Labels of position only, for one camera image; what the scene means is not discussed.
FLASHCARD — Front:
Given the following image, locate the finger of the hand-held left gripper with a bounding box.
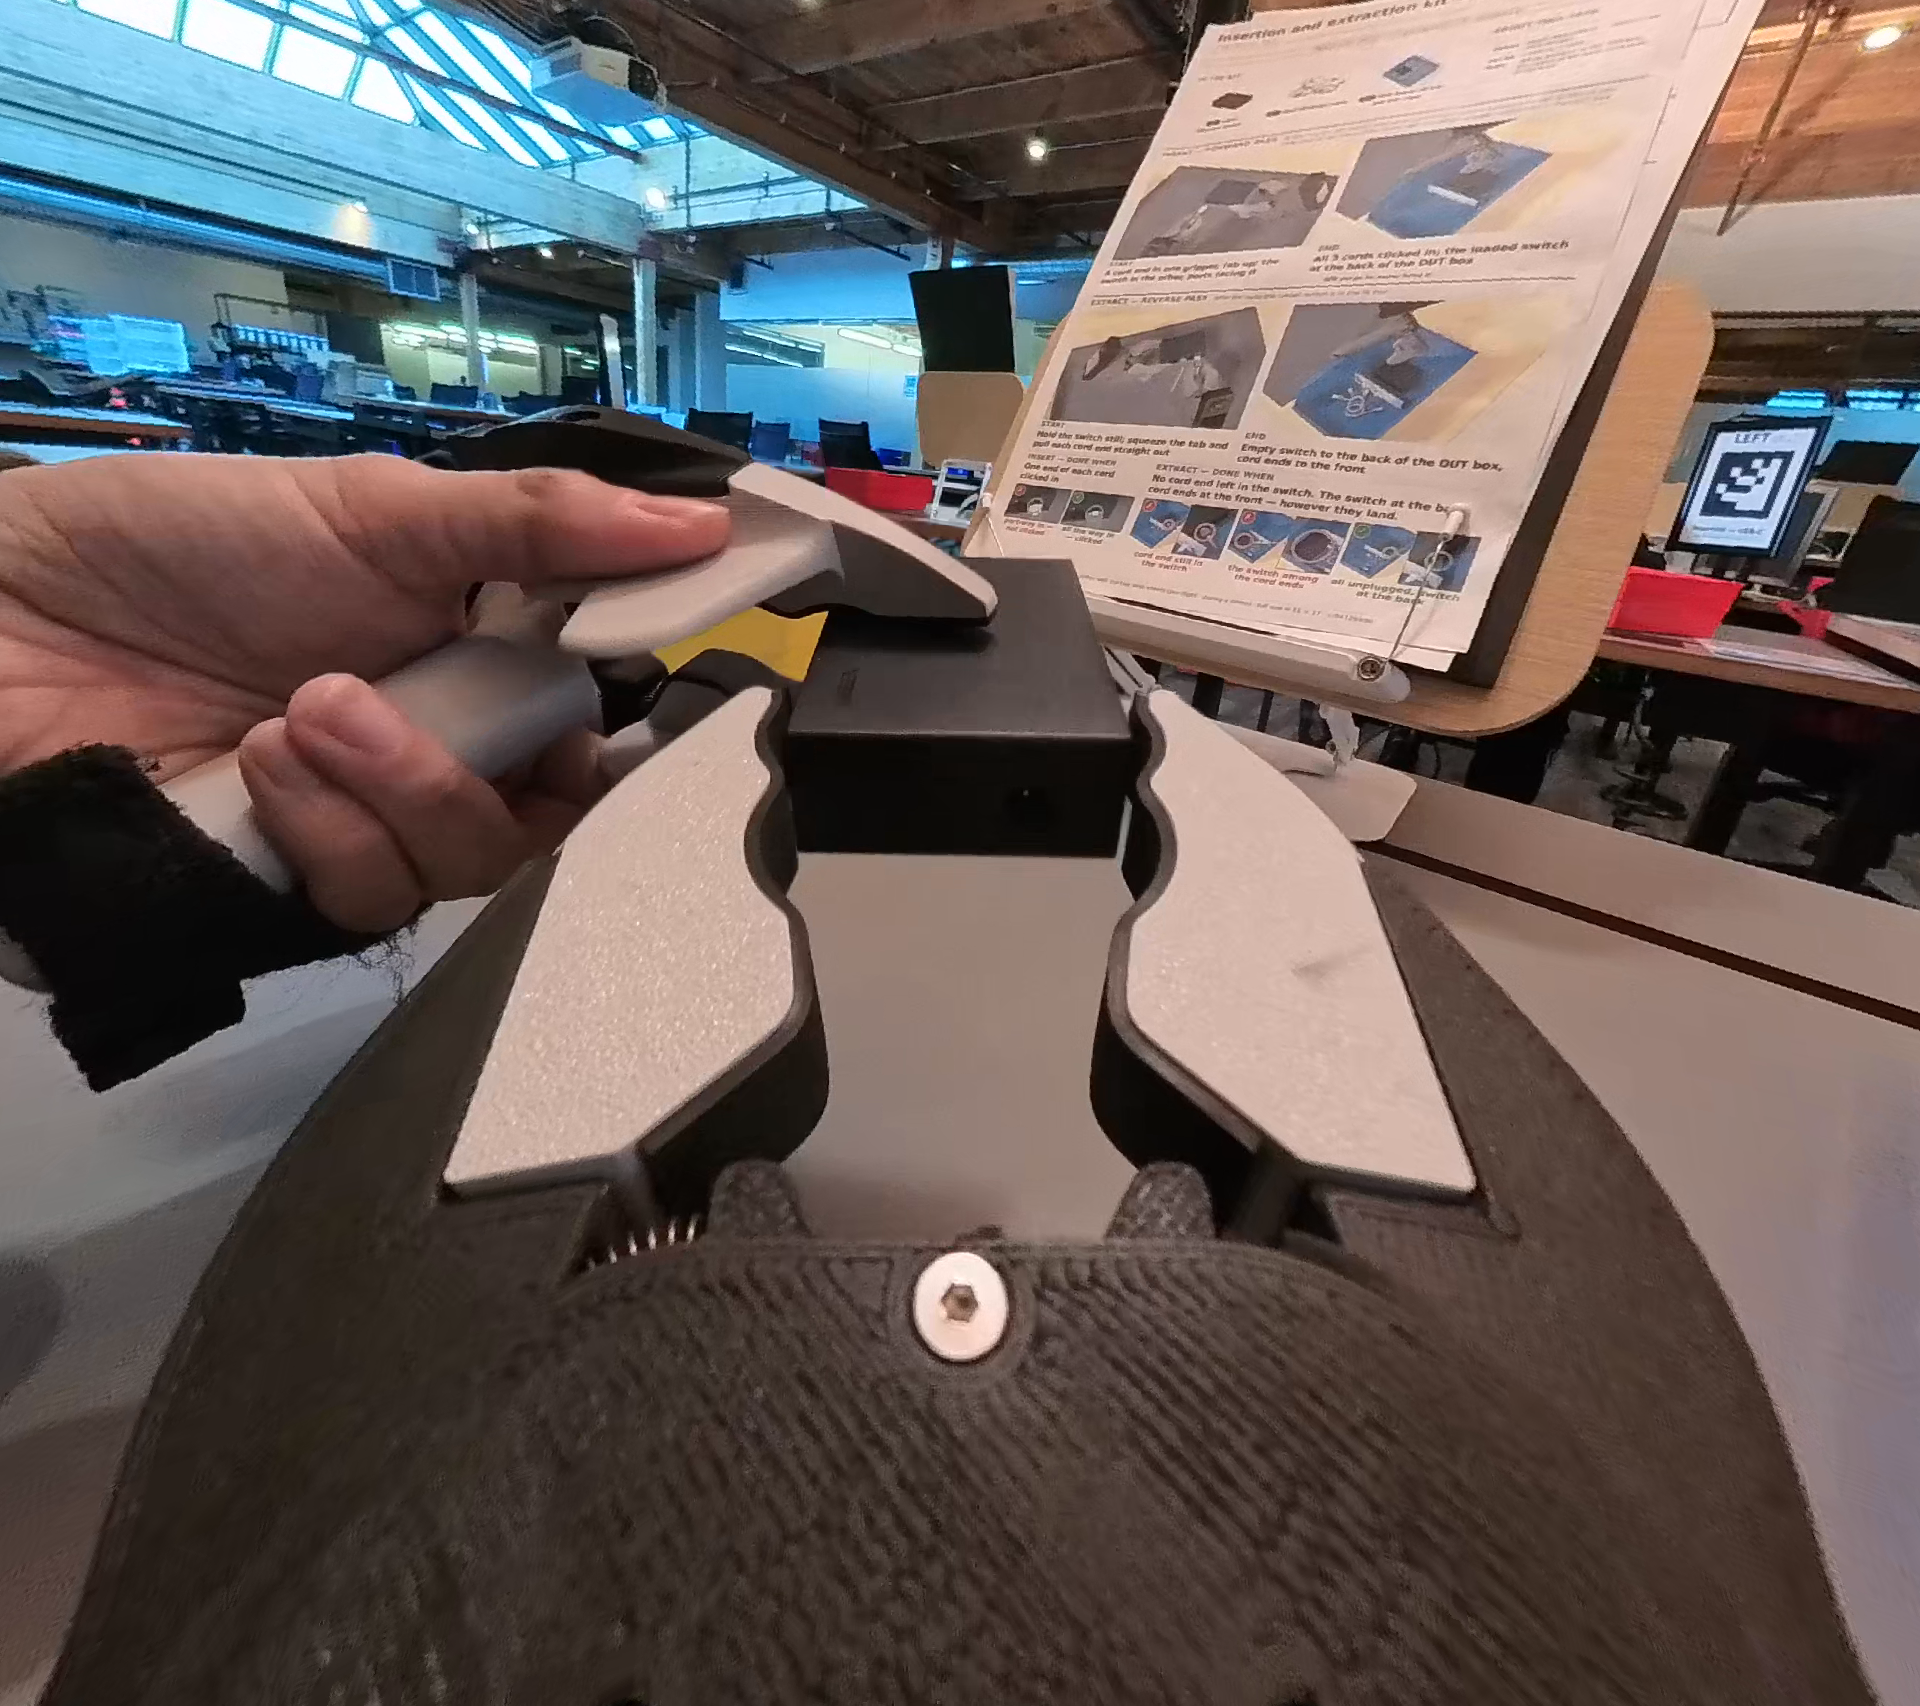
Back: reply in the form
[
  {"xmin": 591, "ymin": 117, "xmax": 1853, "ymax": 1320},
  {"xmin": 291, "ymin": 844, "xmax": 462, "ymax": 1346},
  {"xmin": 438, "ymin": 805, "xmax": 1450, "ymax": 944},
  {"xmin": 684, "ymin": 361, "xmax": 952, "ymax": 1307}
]
[
  {"xmin": 775, "ymin": 471, "xmax": 1002, "ymax": 632},
  {"xmin": 557, "ymin": 464, "xmax": 846, "ymax": 662}
]

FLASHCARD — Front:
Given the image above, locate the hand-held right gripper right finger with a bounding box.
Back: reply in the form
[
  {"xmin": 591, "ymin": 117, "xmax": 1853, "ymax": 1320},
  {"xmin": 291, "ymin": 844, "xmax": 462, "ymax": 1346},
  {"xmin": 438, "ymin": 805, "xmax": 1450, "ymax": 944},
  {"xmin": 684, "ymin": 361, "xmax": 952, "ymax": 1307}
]
[{"xmin": 1091, "ymin": 686, "xmax": 1479, "ymax": 1206}]

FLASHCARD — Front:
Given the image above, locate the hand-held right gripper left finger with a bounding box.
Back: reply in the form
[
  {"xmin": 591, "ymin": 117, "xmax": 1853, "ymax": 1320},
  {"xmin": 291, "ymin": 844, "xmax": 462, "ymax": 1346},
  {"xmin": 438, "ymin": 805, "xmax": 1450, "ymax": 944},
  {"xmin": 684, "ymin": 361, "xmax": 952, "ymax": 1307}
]
[{"xmin": 442, "ymin": 681, "xmax": 831, "ymax": 1206}]

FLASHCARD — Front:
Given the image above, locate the yellow ethernet cable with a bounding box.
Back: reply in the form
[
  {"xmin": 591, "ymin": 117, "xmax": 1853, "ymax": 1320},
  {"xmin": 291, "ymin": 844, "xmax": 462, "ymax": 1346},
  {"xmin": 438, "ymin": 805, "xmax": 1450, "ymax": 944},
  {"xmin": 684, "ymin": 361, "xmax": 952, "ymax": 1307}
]
[{"xmin": 652, "ymin": 601, "xmax": 829, "ymax": 696}]

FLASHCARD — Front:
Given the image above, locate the black network switch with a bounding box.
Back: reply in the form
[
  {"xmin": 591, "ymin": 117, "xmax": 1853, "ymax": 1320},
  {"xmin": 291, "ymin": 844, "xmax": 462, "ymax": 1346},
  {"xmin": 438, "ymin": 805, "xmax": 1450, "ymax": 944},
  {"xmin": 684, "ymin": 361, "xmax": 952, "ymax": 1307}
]
[{"xmin": 779, "ymin": 558, "xmax": 1137, "ymax": 860}]

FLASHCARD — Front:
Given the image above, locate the person's left hand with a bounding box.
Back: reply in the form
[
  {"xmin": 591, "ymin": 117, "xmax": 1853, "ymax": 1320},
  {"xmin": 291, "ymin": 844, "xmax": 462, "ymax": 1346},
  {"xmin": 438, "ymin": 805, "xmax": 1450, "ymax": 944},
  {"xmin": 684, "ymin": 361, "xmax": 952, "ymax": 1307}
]
[{"xmin": 0, "ymin": 452, "xmax": 731, "ymax": 937}]

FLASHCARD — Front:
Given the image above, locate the wooden document stand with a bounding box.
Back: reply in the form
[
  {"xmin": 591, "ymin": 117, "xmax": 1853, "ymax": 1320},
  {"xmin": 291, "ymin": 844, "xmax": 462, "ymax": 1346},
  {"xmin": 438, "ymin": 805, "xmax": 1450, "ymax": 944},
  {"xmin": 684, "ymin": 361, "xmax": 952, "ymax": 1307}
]
[
  {"xmin": 906, "ymin": 265, "xmax": 1029, "ymax": 476},
  {"xmin": 960, "ymin": 279, "xmax": 1720, "ymax": 845}
]

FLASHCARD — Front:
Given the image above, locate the white ceiling projector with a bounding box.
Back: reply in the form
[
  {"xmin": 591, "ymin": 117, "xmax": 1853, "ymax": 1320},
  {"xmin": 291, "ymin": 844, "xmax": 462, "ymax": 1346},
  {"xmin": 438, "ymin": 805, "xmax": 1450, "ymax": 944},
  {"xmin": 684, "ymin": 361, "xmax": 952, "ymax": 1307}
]
[{"xmin": 528, "ymin": 32, "xmax": 669, "ymax": 130}]

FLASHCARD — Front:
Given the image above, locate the brown wooden desk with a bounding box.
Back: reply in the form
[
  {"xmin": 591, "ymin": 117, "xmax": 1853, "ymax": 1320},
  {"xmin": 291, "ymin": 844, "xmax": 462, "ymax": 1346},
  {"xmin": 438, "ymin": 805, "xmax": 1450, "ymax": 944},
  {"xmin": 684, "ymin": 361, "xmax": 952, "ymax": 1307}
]
[{"xmin": 1590, "ymin": 618, "xmax": 1920, "ymax": 898}]

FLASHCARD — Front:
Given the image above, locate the printed instruction sheet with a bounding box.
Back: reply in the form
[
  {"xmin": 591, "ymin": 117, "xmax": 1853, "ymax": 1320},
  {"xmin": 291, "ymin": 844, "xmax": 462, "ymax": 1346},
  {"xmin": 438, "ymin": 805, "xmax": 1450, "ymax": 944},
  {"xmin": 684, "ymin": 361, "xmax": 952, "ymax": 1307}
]
[{"xmin": 965, "ymin": 0, "xmax": 1799, "ymax": 675}]

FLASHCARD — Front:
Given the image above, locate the tag sign marked LEFT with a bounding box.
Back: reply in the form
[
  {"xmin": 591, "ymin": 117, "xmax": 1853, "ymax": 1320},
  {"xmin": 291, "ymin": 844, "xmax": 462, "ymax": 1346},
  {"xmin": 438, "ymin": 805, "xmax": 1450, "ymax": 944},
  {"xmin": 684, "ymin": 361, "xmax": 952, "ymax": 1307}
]
[{"xmin": 1663, "ymin": 412, "xmax": 1835, "ymax": 560}]

